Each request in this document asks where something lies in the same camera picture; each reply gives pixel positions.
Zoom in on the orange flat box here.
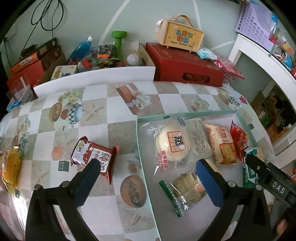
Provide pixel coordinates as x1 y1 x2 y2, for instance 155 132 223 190
10 37 58 76

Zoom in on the red gift box left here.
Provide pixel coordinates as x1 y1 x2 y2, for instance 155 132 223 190
6 46 65 91

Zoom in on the red patterned pouch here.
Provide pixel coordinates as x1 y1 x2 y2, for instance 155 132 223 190
215 54 245 84

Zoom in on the purple perforated board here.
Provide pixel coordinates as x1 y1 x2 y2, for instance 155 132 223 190
235 1 278 51

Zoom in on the clear plastic box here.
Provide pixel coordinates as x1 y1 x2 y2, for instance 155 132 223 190
6 77 37 112

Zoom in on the teal shallow tray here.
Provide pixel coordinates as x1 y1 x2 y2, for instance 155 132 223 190
135 109 262 241

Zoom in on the person right hand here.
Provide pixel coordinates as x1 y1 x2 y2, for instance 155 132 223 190
270 199 288 235

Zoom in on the white shelf frame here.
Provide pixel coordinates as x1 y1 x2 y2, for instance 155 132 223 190
228 33 296 163

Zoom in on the blue drink bottle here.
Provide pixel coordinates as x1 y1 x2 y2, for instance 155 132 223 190
67 36 93 64

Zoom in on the large red gift box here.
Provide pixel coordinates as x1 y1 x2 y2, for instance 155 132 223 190
145 43 224 87

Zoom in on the orange bread packet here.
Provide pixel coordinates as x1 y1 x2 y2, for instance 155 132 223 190
204 121 237 165

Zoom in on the yellow cake clear packet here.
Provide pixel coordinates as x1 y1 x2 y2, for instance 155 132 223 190
2 146 21 194

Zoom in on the white calligraphy snack packet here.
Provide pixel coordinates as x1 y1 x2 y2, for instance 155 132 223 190
186 118 213 159

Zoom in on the green dumbbell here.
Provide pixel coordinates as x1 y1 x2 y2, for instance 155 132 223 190
111 31 127 60

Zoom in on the white foam board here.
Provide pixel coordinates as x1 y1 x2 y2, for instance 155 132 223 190
33 66 156 98

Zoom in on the round cracker clear packet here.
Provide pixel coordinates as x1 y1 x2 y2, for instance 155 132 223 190
159 170 206 217

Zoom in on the card game box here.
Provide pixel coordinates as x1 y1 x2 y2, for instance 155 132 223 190
51 65 78 80

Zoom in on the blue wipes packet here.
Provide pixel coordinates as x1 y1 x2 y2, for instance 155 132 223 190
197 47 218 61

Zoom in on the steamed bun clear packet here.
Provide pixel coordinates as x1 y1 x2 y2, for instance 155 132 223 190
138 115 199 174

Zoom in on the green white cracker packet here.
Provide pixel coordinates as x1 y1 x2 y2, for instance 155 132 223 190
242 148 265 188

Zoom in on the red milk biscuit packet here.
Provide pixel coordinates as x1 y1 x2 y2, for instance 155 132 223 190
70 136 119 184

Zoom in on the pile of small toys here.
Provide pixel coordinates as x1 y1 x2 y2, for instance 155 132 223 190
77 44 126 72

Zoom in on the yellow wooden carry box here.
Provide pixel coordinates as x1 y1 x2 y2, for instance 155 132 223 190
156 15 204 52

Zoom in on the black cable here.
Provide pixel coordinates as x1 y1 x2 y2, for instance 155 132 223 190
3 0 65 68

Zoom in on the red snack packet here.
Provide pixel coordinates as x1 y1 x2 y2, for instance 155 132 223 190
230 121 249 162

